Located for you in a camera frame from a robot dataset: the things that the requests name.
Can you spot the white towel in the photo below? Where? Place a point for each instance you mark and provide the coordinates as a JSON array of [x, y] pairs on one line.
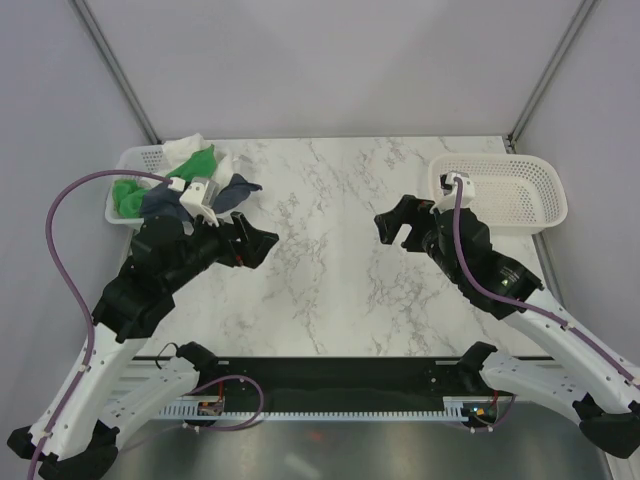
[[185, 145]]

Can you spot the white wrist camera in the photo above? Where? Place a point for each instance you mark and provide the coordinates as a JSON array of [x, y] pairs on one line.
[[458, 191], [196, 197]]

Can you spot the right aluminium frame post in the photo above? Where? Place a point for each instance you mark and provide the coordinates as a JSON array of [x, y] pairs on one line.
[[576, 25]]

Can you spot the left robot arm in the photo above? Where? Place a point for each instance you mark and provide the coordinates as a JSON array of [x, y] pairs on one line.
[[82, 432]]

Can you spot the dark blue towel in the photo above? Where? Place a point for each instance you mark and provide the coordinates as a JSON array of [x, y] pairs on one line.
[[230, 195]]

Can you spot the aluminium extrusion rail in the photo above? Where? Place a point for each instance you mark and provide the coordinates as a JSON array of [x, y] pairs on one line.
[[141, 369]]

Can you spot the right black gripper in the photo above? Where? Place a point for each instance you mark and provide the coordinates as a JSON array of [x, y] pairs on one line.
[[388, 223]]

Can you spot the white slotted cable duct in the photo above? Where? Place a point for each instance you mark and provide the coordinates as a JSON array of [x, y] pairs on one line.
[[450, 410]]

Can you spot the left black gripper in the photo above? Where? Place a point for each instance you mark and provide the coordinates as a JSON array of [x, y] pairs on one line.
[[251, 250]]

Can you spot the white plastic basket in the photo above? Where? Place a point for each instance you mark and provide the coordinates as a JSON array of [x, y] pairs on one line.
[[514, 194], [151, 159]]

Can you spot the left white plastic basket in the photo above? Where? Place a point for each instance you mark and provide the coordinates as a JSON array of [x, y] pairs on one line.
[[151, 159]]

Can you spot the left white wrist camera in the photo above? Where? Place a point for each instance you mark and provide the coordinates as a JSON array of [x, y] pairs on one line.
[[196, 197]]

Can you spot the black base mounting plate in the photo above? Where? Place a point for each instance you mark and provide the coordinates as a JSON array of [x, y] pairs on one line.
[[342, 383]]

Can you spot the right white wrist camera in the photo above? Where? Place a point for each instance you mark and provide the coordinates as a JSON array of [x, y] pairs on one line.
[[458, 191]]

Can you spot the right white plastic basket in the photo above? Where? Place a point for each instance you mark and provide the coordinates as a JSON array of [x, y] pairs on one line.
[[514, 194]]

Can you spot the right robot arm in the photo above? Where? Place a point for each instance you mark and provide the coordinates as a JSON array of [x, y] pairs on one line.
[[598, 390]]

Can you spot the green towel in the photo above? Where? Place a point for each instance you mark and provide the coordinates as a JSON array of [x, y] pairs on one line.
[[133, 199]]

